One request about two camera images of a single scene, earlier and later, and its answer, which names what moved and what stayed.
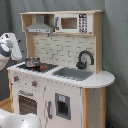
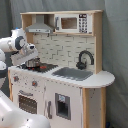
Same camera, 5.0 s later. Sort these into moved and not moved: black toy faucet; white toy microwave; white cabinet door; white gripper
Moved: white gripper
Not moved: black toy faucet; white cabinet door; white toy microwave
